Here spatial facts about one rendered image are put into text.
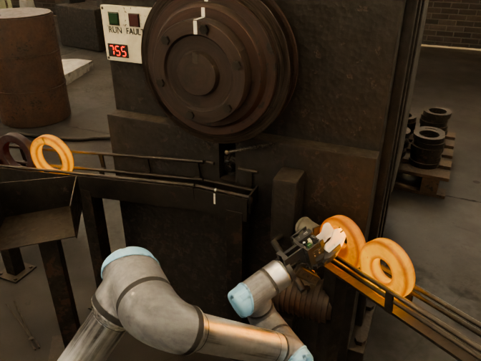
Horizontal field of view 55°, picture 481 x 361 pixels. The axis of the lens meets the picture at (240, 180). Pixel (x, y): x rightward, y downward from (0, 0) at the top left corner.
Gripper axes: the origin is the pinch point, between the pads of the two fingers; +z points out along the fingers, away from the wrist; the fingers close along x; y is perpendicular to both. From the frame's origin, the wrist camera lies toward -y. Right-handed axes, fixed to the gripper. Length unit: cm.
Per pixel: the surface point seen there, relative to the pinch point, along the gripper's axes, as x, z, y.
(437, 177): 74, 128, -105
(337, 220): 1.4, 0.0, 4.1
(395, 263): -18.7, -0.3, 3.1
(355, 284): -8.9, -5.5, -8.8
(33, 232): 68, -70, 8
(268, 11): 29, 11, 53
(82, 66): 472, 25, -76
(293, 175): 24.6, 3.8, 5.3
